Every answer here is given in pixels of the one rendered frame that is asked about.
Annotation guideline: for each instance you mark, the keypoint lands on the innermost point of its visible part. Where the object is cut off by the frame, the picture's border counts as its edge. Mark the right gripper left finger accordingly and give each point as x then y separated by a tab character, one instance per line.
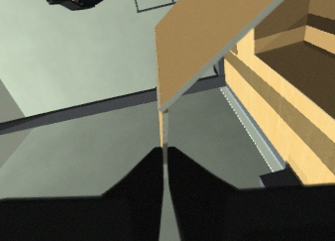
110	216

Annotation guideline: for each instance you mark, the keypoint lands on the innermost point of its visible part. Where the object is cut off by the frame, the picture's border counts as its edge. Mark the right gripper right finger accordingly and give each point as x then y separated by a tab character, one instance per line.
226	215

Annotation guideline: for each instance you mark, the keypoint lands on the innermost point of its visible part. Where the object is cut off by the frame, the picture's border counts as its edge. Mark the brown cardboard box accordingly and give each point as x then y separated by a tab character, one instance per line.
295	39

